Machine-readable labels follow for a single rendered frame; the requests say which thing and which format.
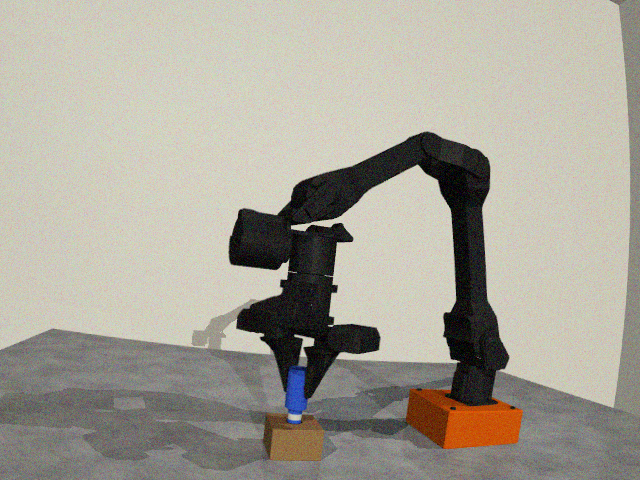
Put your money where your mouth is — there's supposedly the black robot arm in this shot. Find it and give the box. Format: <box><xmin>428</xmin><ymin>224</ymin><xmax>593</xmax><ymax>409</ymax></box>
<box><xmin>228</xmin><ymin>131</ymin><xmax>510</xmax><ymax>406</ymax></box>

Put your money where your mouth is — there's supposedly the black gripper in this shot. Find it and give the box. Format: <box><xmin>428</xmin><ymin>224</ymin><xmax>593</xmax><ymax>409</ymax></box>
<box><xmin>236</xmin><ymin>272</ymin><xmax>381</xmax><ymax>399</ymax></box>

